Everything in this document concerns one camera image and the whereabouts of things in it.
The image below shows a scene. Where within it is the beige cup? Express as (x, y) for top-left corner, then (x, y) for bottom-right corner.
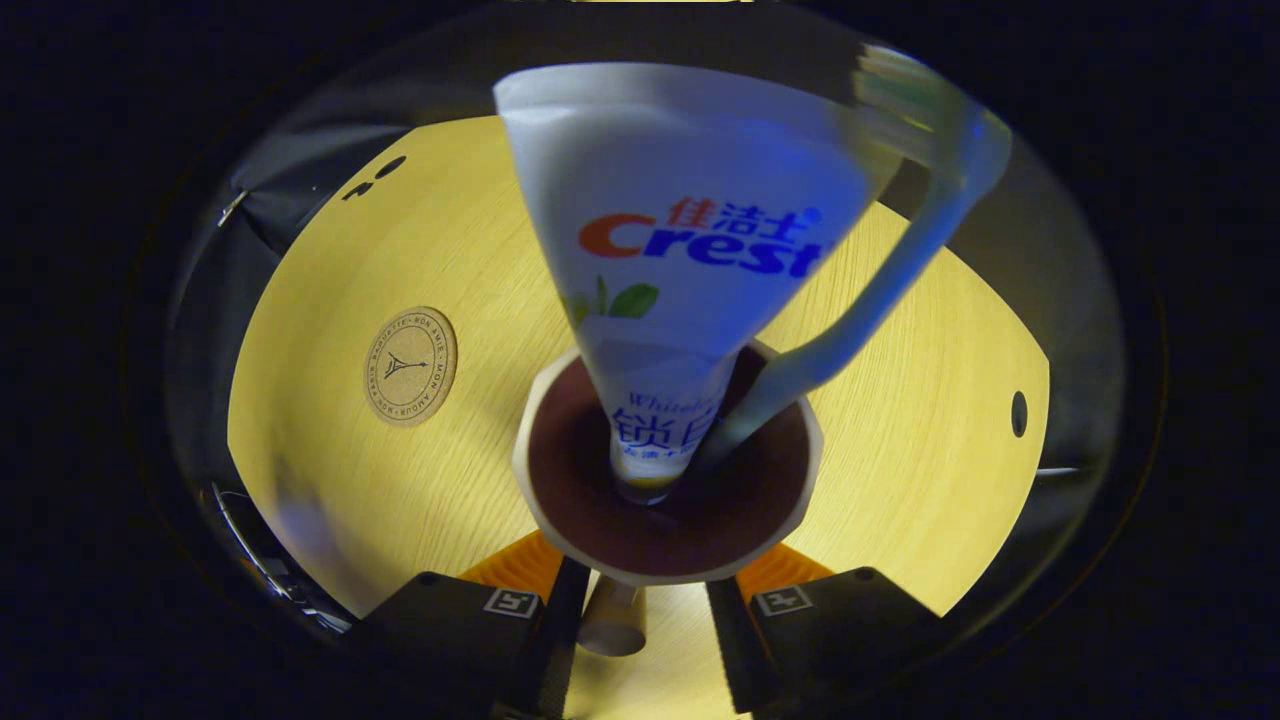
(512, 338), (826, 658)

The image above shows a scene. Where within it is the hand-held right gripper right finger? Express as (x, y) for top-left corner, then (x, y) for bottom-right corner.
(703, 545), (949, 716)

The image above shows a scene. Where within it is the white toothpaste tube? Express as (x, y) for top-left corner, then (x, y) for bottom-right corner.
(493, 62), (881, 504)

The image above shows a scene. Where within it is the round cork coaster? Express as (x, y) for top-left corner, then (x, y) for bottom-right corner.
(363, 306), (459, 428)

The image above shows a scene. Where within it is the pale green toothbrush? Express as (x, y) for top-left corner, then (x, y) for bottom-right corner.
(690, 45), (1013, 471)

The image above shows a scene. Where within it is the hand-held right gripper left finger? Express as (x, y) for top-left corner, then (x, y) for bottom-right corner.
(355, 530), (593, 720)

